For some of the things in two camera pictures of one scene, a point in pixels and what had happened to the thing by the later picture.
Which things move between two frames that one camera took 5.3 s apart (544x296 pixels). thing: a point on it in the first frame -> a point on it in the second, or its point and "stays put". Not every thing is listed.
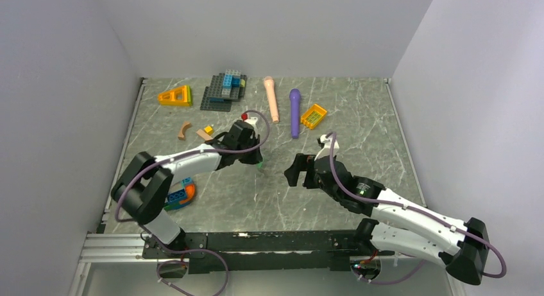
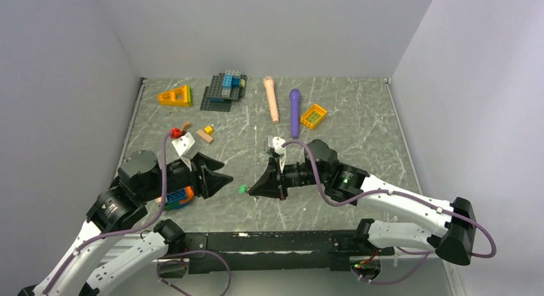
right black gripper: x=302 y=162 -> x=272 y=183
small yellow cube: x=208 y=130 stays put
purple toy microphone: x=294 y=96 stays put
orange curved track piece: x=190 y=192 stays put
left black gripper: x=255 y=159 -> x=211 y=182
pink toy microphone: x=270 y=85 stays put
